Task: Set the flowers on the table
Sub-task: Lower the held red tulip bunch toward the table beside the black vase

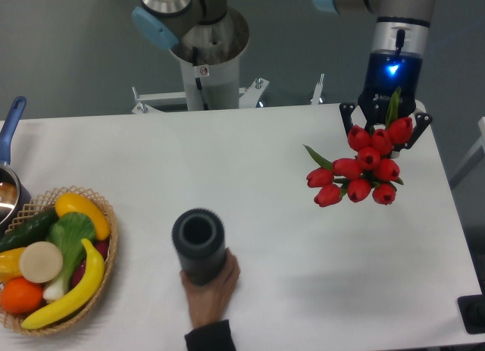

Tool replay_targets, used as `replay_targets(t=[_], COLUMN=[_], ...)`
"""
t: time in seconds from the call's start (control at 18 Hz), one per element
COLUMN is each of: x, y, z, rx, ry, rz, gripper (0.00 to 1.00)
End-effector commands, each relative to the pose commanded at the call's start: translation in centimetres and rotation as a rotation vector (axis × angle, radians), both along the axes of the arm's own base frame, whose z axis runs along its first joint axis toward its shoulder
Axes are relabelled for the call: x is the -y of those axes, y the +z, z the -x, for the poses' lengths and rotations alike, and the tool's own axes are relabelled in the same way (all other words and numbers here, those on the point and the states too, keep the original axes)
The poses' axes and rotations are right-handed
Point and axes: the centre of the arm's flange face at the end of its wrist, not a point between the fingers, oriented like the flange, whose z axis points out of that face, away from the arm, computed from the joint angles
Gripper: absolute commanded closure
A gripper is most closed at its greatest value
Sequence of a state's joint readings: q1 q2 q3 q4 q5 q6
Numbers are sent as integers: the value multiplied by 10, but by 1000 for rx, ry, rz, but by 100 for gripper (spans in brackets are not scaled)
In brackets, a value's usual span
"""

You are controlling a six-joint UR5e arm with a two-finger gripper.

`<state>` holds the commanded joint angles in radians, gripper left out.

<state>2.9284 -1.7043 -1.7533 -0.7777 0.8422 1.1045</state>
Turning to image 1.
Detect person's bare hand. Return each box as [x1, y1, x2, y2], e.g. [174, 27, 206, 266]
[180, 248, 240, 329]

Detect woven wicker basket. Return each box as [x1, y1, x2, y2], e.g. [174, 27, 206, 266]
[1, 186, 118, 336]

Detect dark grey ribbed vase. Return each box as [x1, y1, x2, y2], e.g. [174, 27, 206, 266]
[171, 208, 226, 286]

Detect blue handled saucepan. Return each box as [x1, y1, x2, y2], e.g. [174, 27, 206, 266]
[1, 96, 31, 237]

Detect dark red vegetable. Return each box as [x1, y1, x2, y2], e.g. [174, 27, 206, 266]
[70, 240, 109, 289]

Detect dark sleeved forearm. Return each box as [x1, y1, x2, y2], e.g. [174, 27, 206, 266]
[184, 320, 236, 351]

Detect yellow bell pepper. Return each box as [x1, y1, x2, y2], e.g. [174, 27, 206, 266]
[0, 247, 25, 284]

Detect green bok choy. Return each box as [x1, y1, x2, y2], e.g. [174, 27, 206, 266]
[43, 212, 95, 303]

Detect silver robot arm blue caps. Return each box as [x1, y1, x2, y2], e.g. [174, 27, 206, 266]
[132, 0, 435, 152]

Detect white metal base frame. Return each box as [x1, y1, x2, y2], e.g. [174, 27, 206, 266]
[131, 73, 326, 114]

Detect yellow banana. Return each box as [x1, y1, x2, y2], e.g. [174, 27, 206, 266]
[21, 238, 105, 330]

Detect orange fruit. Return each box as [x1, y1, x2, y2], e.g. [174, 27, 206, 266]
[1, 277, 43, 314]

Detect white furniture frame right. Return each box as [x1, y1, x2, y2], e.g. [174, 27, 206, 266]
[449, 117, 484, 190]

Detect black device at edge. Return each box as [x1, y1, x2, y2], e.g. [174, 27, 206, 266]
[457, 294, 484, 334]

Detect green cucumber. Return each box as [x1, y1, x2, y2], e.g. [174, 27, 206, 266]
[1, 208, 58, 252]

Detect red tulip bouquet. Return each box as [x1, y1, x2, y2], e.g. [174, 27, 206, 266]
[305, 88, 413, 208]

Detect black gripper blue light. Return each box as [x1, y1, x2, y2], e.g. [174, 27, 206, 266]
[339, 52, 433, 151]

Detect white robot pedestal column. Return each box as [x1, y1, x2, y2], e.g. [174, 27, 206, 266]
[171, 7, 249, 111]

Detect beige round disc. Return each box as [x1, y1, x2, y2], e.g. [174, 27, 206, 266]
[19, 241, 64, 284]

